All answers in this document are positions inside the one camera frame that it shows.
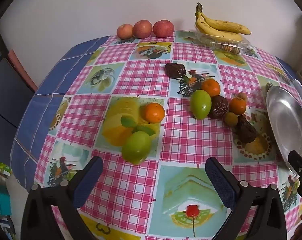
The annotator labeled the dark wrinkled passion fruit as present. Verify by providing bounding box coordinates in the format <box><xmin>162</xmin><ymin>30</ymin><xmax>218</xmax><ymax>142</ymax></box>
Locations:
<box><xmin>208</xmin><ymin>95</ymin><xmax>230</xmax><ymax>119</ymax></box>
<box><xmin>165</xmin><ymin>62</ymin><xmax>187</xmax><ymax>79</ymax></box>

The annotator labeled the orange tangerine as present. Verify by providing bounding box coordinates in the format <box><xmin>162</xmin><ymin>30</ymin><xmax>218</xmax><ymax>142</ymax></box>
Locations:
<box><xmin>229</xmin><ymin>97</ymin><xmax>247</xmax><ymax>115</ymax></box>
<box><xmin>200</xmin><ymin>79</ymin><xmax>221</xmax><ymax>97</ymax></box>
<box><xmin>144</xmin><ymin>102</ymin><xmax>165</xmax><ymax>123</ymax></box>

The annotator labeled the round metal plate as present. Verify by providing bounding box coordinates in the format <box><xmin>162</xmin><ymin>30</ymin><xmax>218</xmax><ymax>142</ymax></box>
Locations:
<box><xmin>266</xmin><ymin>85</ymin><xmax>302</xmax><ymax>177</ymax></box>

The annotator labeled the white plastic object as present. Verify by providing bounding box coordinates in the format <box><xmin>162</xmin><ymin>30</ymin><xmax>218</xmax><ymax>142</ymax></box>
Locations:
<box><xmin>292</xmin><ymin>79</ymin><xmax>302</xmax><ymax>108</ymax></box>

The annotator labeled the pale orange apple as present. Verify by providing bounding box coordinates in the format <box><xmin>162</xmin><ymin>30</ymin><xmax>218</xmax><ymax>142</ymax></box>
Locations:
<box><xmin>116</xmin><ymin>24</ymin><xmax>134</xmax><ymax>40</ymax></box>

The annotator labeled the green oval fruit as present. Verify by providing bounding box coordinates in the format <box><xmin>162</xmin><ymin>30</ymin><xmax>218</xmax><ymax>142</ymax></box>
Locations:
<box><xmin>190</xmin><ymin>89</ymin><xmax>212</xmax><ymax>120</ymax></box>

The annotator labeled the teal box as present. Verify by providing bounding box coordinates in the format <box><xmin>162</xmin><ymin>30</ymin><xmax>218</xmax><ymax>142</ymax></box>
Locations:
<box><xmin>0</xmin><ymin>184</ymin><xmax>13</xmax><ymax>216</ymax></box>

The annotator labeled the large green round fruit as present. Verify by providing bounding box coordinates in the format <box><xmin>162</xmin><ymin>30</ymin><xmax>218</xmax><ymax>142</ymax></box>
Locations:
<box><xmin>121</xmin><ymin>131</ymin><xmax>151</xmax><ymax>165</ymax></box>

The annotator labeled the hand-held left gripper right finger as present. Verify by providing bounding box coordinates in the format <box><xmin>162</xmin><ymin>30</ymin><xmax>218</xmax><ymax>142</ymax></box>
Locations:
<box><xmin>205</xmin><ymin>156</ymin><xmax>288</xmax><ymax>240</ymax></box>

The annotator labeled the pink checked printed tablecloth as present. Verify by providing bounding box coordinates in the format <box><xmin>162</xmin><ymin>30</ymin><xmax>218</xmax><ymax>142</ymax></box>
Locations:
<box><xmin>33</xmin><ymin>30</ymin><xmax>302</xmax><ymax>240</ymax></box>

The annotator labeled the clear plastic cookie container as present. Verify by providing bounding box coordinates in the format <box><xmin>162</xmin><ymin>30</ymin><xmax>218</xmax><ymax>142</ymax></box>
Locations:
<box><xmin>195</xmin><ymin>29</ymin><xmax>252</xmax><ymax>55</ymax></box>

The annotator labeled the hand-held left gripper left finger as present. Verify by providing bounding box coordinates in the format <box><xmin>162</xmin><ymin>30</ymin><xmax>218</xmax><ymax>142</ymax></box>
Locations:
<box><xmin>20</xmin><ymin>156</ymin><xmax>104</xmax><ymax>240</ymax></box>

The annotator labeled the yellow banana bunch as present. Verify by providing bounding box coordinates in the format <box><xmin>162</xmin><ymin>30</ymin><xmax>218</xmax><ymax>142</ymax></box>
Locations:
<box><xmin>195</xmin><ymin>2</ymin><xmax>252</xmax><ymax>42</ymax></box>

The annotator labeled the red apple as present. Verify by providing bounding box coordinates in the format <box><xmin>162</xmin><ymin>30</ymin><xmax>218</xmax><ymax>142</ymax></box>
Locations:
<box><xmin>132</xmin><ymin>20</ymin><xmax>153</xmax><ymax>39</ymax></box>
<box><xmin>153</xmin><ymin>19</ymin><xmax>175</xmax><ymax>37</ymax></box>

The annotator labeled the pink board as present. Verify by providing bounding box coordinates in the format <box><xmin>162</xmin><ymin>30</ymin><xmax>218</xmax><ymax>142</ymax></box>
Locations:
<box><xmin>7</xmin><ymin>49</ymin><xmax>39</xmax><ymax>92</ymax></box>

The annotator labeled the dark avocado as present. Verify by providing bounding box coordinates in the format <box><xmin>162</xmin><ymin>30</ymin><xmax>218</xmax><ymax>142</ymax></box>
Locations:
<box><xmin>232</xmin><ymin>115</ymin><xmax>257</xmax><ymax>144</ymax></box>

